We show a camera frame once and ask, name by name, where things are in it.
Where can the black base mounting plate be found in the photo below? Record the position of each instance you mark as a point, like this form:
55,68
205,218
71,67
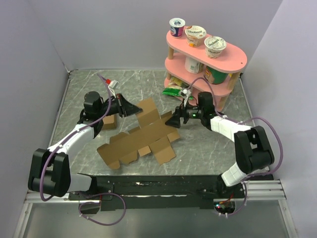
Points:
153,192

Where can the small folded cardboard box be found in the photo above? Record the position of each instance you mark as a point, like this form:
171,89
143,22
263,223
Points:
109,122

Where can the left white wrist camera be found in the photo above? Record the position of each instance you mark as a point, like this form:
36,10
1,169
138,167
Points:
111,83

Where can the Chobani white yogurt cup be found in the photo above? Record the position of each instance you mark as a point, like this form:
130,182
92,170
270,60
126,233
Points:
214,45

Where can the green can middle shelf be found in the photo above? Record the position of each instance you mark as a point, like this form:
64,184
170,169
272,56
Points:
213,76

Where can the white blue yogurt cup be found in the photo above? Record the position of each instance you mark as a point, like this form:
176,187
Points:
176,27

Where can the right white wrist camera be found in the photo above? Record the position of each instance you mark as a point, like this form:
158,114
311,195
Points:
186,93

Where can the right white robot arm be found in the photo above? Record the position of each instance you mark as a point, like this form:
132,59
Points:
252,148

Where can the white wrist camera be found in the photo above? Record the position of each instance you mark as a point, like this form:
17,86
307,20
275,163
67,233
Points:
186,93
111,83

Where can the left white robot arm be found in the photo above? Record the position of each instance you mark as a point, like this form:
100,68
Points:
50,170

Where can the pink three-tier shelf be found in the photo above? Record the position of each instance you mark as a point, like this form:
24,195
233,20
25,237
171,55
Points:
231,62

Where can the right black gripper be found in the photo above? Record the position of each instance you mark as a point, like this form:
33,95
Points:
174,121

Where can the green snack bag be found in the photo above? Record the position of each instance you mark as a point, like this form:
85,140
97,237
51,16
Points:
174,87

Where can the Chobani peach yogurt cup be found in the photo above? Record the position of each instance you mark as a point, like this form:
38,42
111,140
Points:
195,35

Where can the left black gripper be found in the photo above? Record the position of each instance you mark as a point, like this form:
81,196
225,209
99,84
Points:
124,106

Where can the white container middle shelf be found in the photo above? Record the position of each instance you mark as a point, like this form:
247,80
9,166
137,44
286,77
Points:
193,66

